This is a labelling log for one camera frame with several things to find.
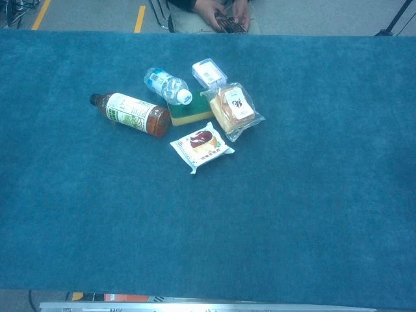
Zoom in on white snack packet red print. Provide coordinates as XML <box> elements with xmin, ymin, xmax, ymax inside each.
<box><xmin>169</xmin><ymin>121</ymin><xmax>235</xmax><ymax>176</ymax></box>

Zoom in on green yellow sponge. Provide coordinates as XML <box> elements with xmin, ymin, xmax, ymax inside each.
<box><xmin>167</xmin><ymin>88</ymin><xmax>215</xmax><ymax>127</ymax></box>

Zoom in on bread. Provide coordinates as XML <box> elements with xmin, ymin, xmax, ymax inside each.
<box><xmin>200</xmin><ymin>81</ymin><xmax>267</xmax><ymax>143</ymax></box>

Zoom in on clear water bottle white cap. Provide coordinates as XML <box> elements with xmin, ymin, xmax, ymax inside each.
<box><xmin>143</xmin><ymin>67</ymin><xmax>194</xmax><ymax>106</ymax></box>

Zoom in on brown tea bottle green label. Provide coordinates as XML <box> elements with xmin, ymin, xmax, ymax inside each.
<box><xmin>89</xmin><ymin>92</ymin><xmax>172</xmax><ymax>138</ymax></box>

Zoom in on clear plastic box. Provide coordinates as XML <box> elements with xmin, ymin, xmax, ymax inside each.
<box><xmin>191</xmin><ymin>57</ymin><xmax>228</xmax><ymax>90</ymax></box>

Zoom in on blue felt table cloth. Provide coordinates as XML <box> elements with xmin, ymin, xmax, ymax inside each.
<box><xmin>0</xmin><ymin>28</ymin><xmax>416</xmax><ymax>309</ymax></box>

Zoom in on dark smartphone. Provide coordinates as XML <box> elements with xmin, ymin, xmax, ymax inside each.
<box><xmin>214</xmin><ymin>12</ymin><xmax>248</xmax><ymax>34</ymax></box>

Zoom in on seated person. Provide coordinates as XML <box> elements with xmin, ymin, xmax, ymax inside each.
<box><xmin>167</xmin><ymin>0</ymin><xmax>261</xmax><ymax>35</ymax></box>

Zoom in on black chair leg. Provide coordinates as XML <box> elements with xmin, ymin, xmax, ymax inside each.
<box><xmin>148</xmin><ymin>0</ymin><xmax>176</xmax><ymax>33</ymax></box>

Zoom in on orange base part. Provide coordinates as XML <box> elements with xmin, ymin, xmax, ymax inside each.
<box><xmin>83</xmin><ymin>292</ymin><xmax>150</xmax><ymax>303</ymax></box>

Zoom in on black tripod stand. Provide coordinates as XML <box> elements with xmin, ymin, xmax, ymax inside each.
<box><xmin>374</xmin><ymin>0</ymin><xmax>416</xmax><ymax>37</ymax></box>

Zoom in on aluminium rail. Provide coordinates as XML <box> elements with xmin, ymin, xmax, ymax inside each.
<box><xmin>38</xmin><ymin>300</ymin><xmax>378</xmax><ymax>312</ymax></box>

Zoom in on tangled floor cables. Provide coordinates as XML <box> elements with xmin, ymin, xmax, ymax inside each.
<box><xmin>0</xmin><ymin>0</ymin><xmax>42</xmax><ymax>29</ymax></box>

